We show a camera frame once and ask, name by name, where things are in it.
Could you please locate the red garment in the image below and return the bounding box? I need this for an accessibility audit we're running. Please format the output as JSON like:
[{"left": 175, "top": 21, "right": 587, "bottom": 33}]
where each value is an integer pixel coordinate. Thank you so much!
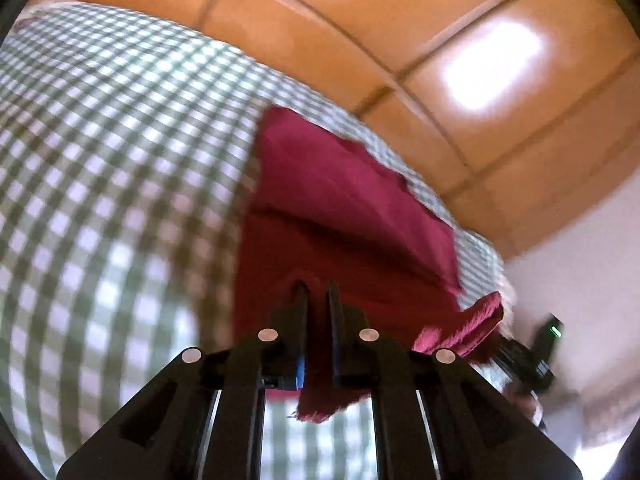
[{"left": 232, "top": 105, "right": 506, "bottom": 426}]

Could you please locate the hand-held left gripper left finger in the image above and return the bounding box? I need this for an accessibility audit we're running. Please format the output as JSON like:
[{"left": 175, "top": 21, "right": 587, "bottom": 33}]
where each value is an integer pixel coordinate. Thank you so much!
[{"left": 55, "top": 280, "right": 311, "bottom": 480}]

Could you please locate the wooden wardrobe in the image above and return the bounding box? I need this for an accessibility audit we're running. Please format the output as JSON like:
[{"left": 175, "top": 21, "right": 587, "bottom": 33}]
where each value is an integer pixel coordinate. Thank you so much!
[{"left": 65, "top": 0, "right": 640, "bottom": 261}]

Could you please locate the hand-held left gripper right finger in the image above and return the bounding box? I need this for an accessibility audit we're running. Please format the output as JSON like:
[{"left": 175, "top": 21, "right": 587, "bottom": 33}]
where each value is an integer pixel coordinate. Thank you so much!
[{"left": 326, "top": 282, "right": 585, "bottom": 480}]

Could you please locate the green checked bedsheet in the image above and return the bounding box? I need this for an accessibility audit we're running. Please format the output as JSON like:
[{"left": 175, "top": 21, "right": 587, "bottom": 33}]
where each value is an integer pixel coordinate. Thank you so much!
[{"left": 0, "top": 2, "right": 507, "bottom": 480}]

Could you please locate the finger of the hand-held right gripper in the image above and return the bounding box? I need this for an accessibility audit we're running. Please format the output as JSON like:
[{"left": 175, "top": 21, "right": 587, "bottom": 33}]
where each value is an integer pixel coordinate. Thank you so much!
[{"left": 487, "top": 335, "right": 521, "bottom": 367}]

